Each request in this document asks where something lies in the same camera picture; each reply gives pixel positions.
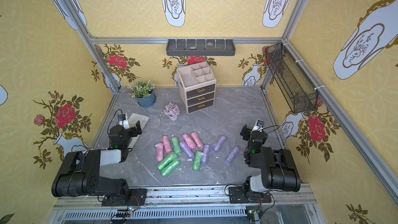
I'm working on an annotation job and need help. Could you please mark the purple trash bag roll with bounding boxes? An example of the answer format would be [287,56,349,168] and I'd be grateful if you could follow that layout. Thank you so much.
[201,144,210,164]
[212,135,227,152]
[179,141,194,159]
[225,146,240,166]

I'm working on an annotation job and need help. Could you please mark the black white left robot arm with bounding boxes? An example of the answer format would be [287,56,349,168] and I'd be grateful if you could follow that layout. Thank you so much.
[51,121,142,198]

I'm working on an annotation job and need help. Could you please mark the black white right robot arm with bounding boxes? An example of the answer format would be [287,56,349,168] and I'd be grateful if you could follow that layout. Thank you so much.
[240,125,302,193]

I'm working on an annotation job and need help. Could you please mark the pink trash bag roll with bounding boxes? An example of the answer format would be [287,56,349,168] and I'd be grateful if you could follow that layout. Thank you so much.
[182,134,197,150]
[191,132,204,150]
[155,143,164,163]
[162,136,173,155]

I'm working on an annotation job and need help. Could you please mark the green trash bag roll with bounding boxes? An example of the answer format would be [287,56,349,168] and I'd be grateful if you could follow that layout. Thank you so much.
[171,136,182,156]
[157,151,177,171]
[192,151,203,171]
[161,159,180,177]

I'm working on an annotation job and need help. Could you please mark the beige three-drawer organizer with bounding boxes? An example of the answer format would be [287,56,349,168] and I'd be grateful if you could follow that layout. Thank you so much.
[176,61,217,114]

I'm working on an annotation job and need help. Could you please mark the white green work glove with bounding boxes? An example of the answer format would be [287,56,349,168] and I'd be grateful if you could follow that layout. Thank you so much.
[125,112,150,150]

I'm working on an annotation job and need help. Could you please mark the green plant in blue pot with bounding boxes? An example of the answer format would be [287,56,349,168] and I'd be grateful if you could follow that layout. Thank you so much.
[128,80,156,108]

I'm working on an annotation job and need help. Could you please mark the purple flowers in white pot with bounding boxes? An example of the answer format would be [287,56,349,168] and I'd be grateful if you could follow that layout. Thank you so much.
[163,102,180,121]

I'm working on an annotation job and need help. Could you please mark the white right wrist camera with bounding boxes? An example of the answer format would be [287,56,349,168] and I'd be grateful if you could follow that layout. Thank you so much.
[253,119,264,132]

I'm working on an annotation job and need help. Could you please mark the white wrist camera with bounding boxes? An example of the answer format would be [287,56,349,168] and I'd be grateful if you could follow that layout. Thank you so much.
[117,114,130,129]
[253,119,264,132]

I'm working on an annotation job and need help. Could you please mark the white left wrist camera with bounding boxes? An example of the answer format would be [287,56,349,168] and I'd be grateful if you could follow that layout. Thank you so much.
[117,114,130,129]

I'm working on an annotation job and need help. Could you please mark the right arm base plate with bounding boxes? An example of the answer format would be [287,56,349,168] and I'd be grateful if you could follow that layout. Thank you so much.
[226,185,272,204]

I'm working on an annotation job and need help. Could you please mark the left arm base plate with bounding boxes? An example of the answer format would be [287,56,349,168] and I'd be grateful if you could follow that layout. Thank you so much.
[101,188,147,207]

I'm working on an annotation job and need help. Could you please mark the black wire mesh basket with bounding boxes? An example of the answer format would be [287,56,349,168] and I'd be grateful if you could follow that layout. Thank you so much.
[265,44,318,114]

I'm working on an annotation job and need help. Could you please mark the aluminum front rail frame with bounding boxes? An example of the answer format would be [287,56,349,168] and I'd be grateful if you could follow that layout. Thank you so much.
[47,184,325,224]

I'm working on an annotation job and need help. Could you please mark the gray wall shelf tray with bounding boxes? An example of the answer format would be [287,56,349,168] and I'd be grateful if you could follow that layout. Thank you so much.
[166,38,236,57]

